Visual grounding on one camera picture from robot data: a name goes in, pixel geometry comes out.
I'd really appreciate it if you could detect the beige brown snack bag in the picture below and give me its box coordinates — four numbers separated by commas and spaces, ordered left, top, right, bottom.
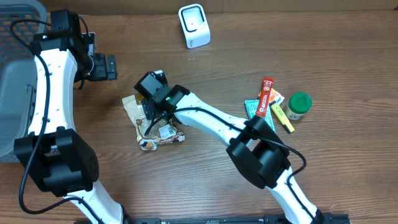
122, 95, 185, 151

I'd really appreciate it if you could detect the red white stick packet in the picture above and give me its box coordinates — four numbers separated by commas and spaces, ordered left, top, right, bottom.
256, 77, 274, 117

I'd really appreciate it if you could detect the small orange white box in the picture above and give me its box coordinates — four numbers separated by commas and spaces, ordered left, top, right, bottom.
269, 88, 285, 105

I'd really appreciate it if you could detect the green lid round jar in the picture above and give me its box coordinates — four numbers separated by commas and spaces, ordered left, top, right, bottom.
286, 92, 312, 120

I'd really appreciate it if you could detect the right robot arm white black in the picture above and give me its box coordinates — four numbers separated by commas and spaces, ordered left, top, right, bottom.
134, 70, 325, 223

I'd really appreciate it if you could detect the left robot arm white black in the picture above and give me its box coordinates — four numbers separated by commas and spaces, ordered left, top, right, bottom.
14, 9, 129, 223

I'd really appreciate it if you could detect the white barcode scanner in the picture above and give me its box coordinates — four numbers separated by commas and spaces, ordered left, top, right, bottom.
178, 3, 211, 49

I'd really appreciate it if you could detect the grey plastic mesh basket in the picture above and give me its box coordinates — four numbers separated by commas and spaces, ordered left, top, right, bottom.
1, 0, 47, 163

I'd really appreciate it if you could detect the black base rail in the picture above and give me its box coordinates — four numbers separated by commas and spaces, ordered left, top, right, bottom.
129, 213, 351, 224

